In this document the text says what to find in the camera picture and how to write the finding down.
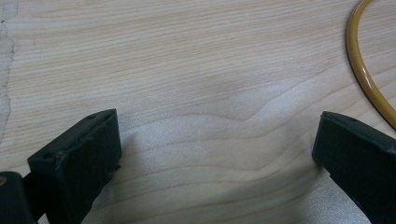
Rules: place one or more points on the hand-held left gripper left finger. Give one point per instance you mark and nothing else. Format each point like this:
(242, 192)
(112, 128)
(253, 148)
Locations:
(77, 165)

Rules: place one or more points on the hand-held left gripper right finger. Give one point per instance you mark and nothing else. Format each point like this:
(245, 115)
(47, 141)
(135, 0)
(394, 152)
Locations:
(358, 155)

